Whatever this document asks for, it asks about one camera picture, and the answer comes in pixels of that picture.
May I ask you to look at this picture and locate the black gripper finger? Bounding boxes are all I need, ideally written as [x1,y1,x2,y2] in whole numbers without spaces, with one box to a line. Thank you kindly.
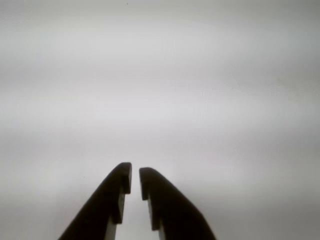
[57,162,133,240]
[138,166,217,240]

